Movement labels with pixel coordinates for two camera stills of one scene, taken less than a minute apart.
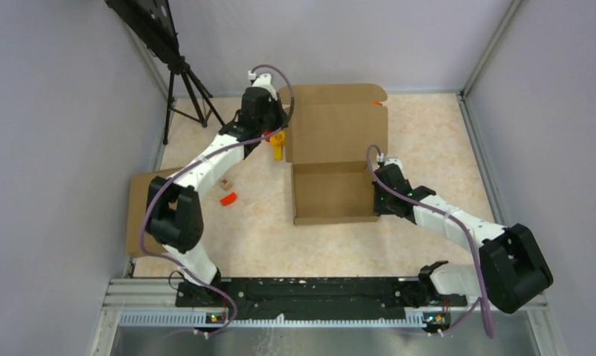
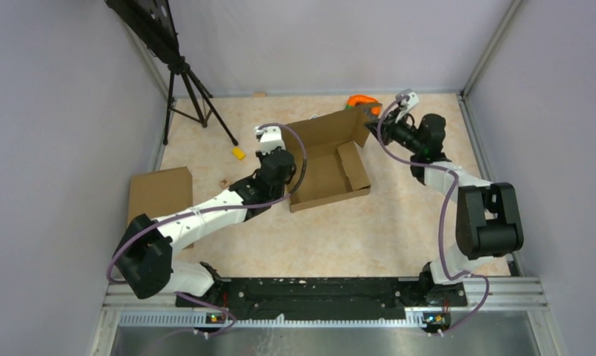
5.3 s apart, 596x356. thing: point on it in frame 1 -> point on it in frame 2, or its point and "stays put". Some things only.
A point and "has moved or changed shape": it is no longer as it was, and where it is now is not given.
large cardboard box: (336, 136) has moved or changed shape
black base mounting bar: (271, 299) stays put
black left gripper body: (273, 119) -> (279, 192)
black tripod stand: (153, 21) stays put
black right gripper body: (382, 201) -> (402, 134)
